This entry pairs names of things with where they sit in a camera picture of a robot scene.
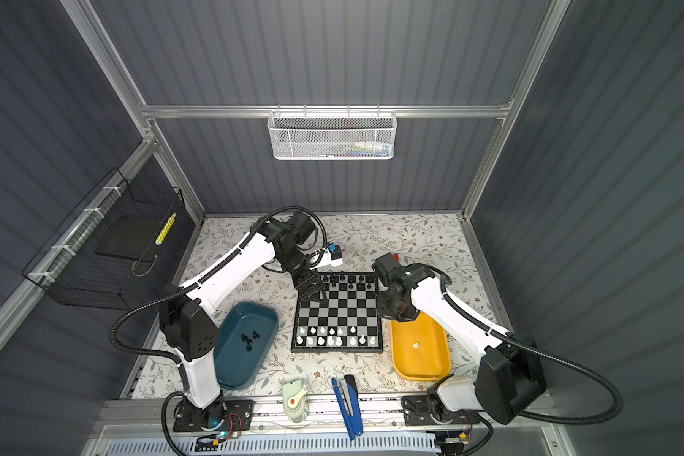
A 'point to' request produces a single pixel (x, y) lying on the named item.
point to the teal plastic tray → (245, 334)
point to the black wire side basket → (120, 250)
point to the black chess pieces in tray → (249, 341)
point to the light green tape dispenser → (295, 401)
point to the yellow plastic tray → (420, 350)
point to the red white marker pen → (396, 256)
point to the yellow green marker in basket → (160, 239)
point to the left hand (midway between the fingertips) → (320, 288)
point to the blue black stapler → (349, 401)
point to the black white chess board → (349, 322)
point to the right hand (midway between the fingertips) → (391, 316)
